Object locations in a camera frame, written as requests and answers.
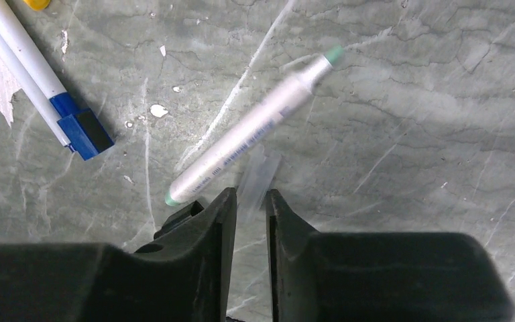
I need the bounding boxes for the silver marker pen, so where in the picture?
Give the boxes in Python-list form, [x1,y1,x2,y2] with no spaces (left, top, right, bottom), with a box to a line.
[165,46,344,206]

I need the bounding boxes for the yellow pen cap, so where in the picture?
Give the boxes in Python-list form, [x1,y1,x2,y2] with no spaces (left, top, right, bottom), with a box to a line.
[23,0,51,11]

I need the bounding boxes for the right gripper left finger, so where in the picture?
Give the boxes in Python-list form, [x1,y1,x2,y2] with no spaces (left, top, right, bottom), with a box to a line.
[0,188,236,321]

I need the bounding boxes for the white pen blue cap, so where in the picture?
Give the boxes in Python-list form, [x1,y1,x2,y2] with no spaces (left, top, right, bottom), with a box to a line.
[0,1,114,160]

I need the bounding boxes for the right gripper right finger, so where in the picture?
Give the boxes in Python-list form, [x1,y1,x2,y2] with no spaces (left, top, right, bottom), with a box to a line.
[265,189,515,321]

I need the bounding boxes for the clear pen cap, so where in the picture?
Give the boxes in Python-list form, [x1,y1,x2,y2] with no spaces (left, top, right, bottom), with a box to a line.
[237,144,282,223]

